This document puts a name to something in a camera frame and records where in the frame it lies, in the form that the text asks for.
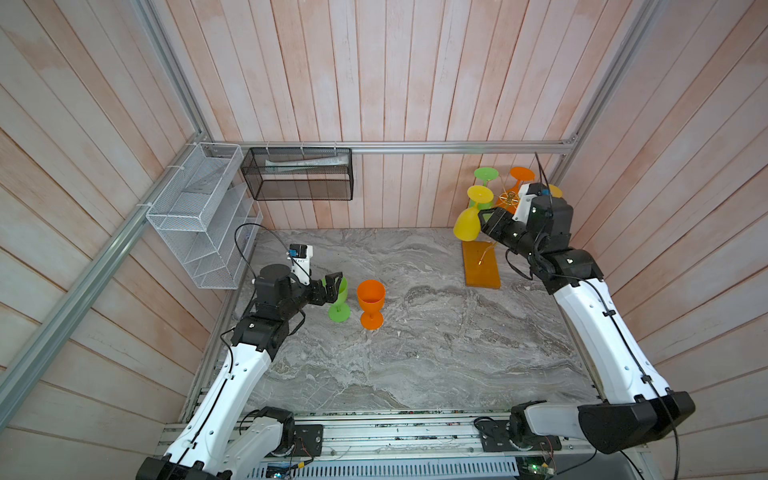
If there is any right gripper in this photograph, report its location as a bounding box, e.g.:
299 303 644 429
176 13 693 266
477 208 537 266

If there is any green wine glass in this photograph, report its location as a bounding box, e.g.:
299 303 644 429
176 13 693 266
328 276 350 323
469 167 499 210

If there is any orange wine glass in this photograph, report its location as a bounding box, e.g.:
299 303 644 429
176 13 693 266
357 280 386 331
496 166 535 214

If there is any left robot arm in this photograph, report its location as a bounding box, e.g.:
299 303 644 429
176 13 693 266
136 264 343 479

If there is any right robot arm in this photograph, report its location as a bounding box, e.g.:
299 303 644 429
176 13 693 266
478 193 696 454

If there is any left yellow wine glass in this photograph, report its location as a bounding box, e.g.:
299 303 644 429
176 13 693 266
453 185 494 242

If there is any orange wooden rack base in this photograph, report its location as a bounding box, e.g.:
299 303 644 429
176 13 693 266
462 241 501 289

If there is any white mesh shelf organizer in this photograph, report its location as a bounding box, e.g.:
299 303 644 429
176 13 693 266
147 142 263 290

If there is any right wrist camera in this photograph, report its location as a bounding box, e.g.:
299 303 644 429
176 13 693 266
513 182 549 224

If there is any right camera cable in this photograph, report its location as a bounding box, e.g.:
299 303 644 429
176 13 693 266
533 151 552 196

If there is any camera cable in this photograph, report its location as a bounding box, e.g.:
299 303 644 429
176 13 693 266
533 151 552 196
233 223 295 280

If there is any left camera cable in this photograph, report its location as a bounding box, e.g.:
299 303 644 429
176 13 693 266
233 223 295 280

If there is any black mesh wall basket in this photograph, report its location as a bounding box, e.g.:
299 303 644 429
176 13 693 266
240 146 355 202

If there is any aluminium mounting rail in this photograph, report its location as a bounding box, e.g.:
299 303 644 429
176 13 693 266
149 410 652 466

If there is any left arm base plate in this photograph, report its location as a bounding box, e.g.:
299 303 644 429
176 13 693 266
266 423 324 458

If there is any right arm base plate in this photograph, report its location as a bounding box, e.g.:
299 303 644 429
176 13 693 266
473 416 562 453

